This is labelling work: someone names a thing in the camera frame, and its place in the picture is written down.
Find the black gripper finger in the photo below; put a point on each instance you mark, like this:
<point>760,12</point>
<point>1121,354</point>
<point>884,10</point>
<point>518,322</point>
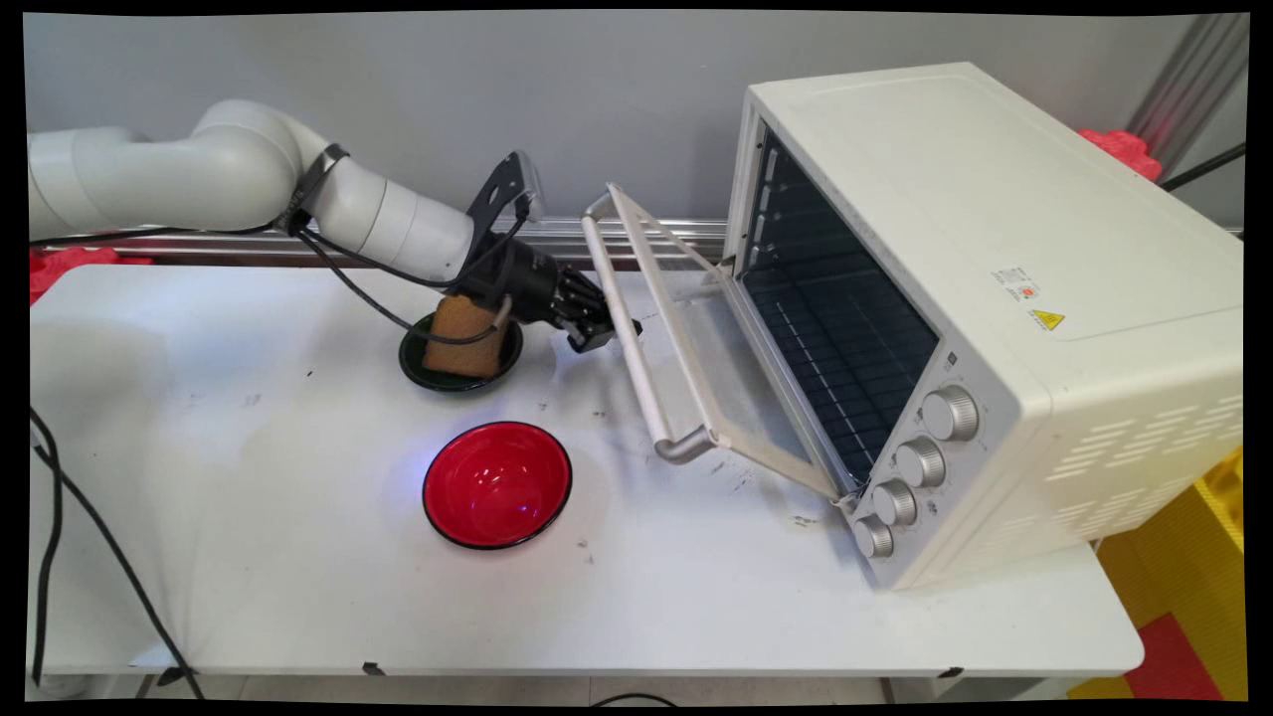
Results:
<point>602,303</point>
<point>587,333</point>

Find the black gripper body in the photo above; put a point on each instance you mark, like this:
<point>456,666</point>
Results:
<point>522,278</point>

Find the brown toast bread slice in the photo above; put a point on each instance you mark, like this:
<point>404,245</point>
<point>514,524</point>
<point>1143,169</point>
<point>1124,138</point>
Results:
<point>457,353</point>

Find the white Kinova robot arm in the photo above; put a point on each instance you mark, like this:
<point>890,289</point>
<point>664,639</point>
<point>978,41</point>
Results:
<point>199,169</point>

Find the small dark round plate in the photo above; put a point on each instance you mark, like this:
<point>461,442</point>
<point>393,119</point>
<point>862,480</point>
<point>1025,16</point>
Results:
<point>412,363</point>

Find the red bowl with black rim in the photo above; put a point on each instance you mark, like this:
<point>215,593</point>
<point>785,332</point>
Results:
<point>497,487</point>

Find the large silver oven knob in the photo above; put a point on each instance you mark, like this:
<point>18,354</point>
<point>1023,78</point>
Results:
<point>950,413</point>

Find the white toaster oven body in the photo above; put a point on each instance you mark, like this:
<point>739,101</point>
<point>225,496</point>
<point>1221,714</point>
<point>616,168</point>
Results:
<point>995,199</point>

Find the white label sticker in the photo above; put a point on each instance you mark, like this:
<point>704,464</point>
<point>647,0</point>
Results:
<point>1014,283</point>

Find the yellow warning sticker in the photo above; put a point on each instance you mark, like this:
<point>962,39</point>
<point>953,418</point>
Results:
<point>1047,320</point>

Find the red plastic object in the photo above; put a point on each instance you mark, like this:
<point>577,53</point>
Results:
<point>1124,149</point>
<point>60,267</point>

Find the yellow foam floor mat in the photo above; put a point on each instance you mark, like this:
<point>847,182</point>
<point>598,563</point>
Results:
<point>1174,567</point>

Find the red foam floor mat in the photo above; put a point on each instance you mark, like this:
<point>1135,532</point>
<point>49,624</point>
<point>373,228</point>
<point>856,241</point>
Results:
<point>1169,666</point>

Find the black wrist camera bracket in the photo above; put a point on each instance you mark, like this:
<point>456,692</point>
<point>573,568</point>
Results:
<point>497,194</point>

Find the aluminium wall rail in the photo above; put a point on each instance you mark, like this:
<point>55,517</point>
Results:
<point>676,237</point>

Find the aluminium frame post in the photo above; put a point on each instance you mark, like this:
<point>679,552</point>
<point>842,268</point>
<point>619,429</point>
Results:
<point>1193,80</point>

